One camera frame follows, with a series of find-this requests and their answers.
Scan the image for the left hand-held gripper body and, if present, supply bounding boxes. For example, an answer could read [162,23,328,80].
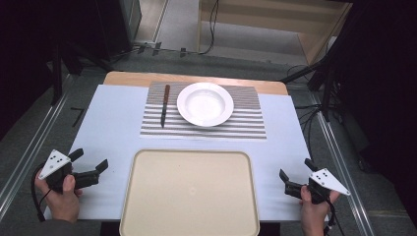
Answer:
[38,149,76,195]

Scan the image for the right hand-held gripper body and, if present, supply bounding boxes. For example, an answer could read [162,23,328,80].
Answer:
[307,167,351,205]

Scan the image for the person's right hand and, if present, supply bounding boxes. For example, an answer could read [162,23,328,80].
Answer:
[299,185,340,236]

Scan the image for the person's left hand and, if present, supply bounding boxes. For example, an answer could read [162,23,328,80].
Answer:
[33,174,84,224]

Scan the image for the white table cover sheet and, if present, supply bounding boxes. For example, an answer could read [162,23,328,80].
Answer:
[43,84,329,222]

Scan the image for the grey striped placemat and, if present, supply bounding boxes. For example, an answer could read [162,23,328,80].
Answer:
[139,81,268,141]

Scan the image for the black tripod stand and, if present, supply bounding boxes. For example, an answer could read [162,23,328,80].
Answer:
[279,42,347,123]

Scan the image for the black metal stand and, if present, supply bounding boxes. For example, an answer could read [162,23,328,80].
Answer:
[48,40,114,106]

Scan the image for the wooden table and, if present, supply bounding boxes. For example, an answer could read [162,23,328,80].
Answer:
[102,71,290,96]

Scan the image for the beige plastic tray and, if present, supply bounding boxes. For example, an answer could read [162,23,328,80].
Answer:
[119,148,261,236]

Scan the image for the white deep plate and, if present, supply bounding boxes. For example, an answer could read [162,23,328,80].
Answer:
[176,82,235,128]

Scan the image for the dark cabinet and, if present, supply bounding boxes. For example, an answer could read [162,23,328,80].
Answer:
[93,0,143,63]

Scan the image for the light wooden shelf unit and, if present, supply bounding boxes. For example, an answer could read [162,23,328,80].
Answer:
[196,0,354,66]

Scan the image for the metal floor rail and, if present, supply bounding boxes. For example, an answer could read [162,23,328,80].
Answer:
[309,91,377,236]
[0,74,75,215]

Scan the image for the right hand-held gripper black cable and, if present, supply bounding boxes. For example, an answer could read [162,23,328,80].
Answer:
[323,199,346,236]

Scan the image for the hand-held gripper black cable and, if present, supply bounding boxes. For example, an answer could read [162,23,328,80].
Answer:
[30,161,54,223]
[323,199,346,236]

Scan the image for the left hand-held gripper black cable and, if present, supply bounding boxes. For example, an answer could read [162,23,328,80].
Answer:
[30,161,54,223]

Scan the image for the black floor cables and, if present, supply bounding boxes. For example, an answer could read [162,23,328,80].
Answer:
[285,64,330,158]

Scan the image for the brown handled table knife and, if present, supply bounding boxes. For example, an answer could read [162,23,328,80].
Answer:
[159,84,171,129]

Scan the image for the hanging black cable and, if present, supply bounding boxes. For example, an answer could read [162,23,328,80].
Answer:
[198,0,220,56]

